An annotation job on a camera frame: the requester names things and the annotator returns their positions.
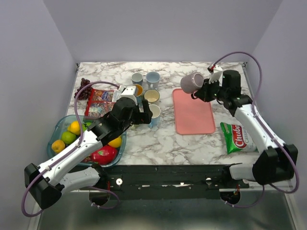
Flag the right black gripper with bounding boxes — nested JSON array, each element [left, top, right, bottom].
[[195, 77, 228, 102]]

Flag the light blue faceted mug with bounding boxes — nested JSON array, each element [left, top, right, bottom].
[[149, 104, 161, 128]]

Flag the cream mug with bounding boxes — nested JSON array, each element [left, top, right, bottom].
[[143, 89, 160, 105]]

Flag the purple mug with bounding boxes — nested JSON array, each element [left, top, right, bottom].
[[180, 72, 204, 100]]

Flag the blue butterfly mug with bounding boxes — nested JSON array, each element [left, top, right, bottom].
[[134, 84, 143, 98]]

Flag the grey-blue mug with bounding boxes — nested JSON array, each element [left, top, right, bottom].
[[146, 71, 160, 90]]

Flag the dark blue-grey mug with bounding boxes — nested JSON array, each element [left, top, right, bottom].
[[131, 73, 143, 86]]

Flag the light green mug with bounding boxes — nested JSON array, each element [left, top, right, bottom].
[[130, 125, 139, 130]]

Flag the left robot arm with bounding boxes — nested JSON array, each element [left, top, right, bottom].
[[24, 97, 153, 209]]

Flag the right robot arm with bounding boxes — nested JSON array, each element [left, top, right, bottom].
[[192, 70, 298, 188]]

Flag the pink tray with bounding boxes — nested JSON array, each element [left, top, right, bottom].
[[172, 89, 216, 135]]

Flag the yellow lemon lower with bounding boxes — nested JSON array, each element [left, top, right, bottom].
[[108, 136, 122, 148]]

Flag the red candy bag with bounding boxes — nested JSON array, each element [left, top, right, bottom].
[[84, 89, 120, 118]]

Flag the green cassava chips bag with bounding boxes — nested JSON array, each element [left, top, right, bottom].
[[220, 122, 258, 154]]

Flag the red dragon fruit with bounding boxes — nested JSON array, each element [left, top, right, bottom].
[[83, 145, 118, 165]]

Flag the dark grapes on table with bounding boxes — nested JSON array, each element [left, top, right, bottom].
[[73, 78, 93, 101]]

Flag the orange fruit upper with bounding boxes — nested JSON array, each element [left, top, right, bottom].
[[67, 121, 81, 136]]

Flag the green fruit in bowl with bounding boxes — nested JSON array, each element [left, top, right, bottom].
[[61, 131, 77, 145]]

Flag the teal plastic fruit bowl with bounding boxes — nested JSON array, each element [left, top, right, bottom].
[[47, 115, 126, 168]]

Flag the orange fruit in bowl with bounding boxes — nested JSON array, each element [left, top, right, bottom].
[[51, 139, 66, 154]]

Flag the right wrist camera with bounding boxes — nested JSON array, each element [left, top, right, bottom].
[[207, 64, 223, 84]]

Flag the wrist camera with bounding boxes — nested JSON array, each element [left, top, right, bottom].
[[112, 85, 138, 104], [207, 64, 223, 84]]

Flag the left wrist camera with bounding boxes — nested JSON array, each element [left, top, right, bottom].
[[112, 85, 138, 104]]

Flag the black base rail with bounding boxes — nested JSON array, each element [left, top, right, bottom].
[[94, 165, 249, 200]]

